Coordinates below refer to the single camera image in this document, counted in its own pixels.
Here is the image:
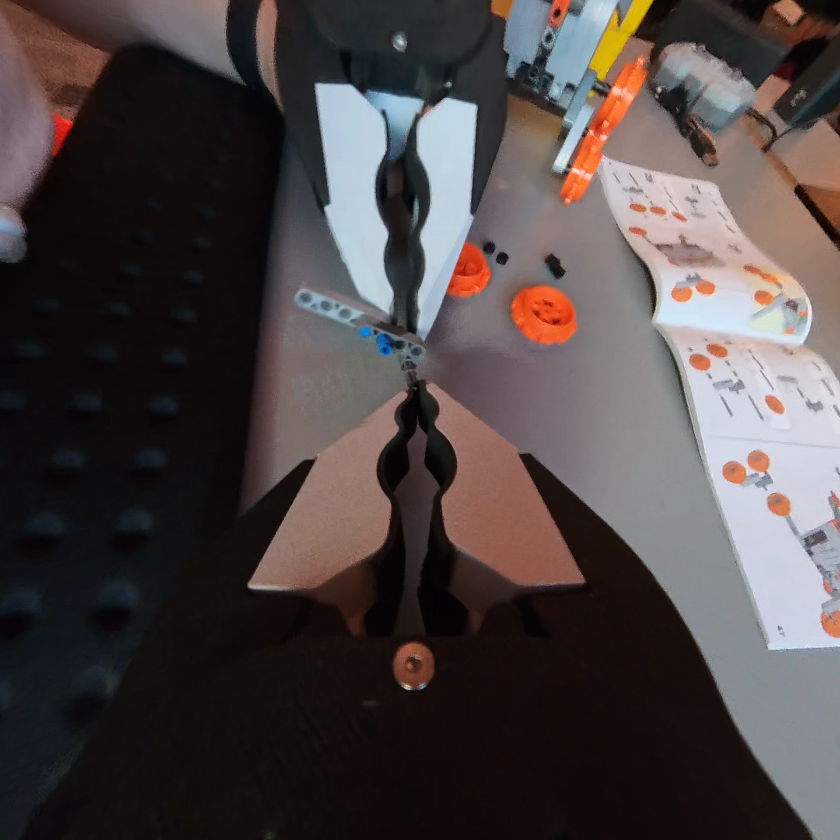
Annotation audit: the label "black upright device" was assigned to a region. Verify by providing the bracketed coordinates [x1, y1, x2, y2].
[773, 36, 840, 132]

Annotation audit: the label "black studded pad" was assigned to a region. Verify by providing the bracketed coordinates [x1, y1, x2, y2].
[0, 42, 286, 840]

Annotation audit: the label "orange brick wheel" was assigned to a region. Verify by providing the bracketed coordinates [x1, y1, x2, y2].
[448, 241, 492, 298]
[510, 285, 579, 346]

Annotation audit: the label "person's left forearm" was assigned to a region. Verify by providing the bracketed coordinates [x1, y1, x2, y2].
[39, 0, 284, 111]

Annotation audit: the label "grey brick beam blue pins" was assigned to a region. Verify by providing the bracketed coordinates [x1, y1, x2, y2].
[294, 289, 427, 388]

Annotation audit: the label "grey yellow brick robot model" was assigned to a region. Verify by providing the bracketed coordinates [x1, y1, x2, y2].
[505, 0, 657, 206]

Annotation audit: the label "grey battery box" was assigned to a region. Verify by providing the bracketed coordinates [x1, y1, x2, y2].
[655, 42, 757, 133]

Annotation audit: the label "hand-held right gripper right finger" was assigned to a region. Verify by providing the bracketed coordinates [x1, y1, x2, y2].
[419, 384, 587, 636]

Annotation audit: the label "person's pale sweatshirt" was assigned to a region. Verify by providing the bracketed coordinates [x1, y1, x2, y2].
[0, 7, 55, 214]

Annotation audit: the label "black box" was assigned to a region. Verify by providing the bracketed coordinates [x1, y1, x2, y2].
[648, 0, 788, 73]

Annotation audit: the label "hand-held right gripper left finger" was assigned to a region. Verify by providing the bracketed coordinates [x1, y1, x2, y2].
[247, 386, 421, 636]

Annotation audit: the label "grey desk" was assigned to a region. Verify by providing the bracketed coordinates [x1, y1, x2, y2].
[239, 26, 840, 840]

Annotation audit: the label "black cable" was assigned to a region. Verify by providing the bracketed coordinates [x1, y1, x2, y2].
[658, 85, 721, 167]

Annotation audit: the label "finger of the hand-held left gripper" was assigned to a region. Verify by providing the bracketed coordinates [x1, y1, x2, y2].
[315, 82, 411, 329]
[403, 98, 478, 340]

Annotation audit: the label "person's pale shoe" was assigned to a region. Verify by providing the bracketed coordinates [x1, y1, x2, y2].
[0, 206, 28, 264]

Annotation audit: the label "open white instruction booklet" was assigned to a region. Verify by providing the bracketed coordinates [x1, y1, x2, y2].
[596, 155, 840, 652]

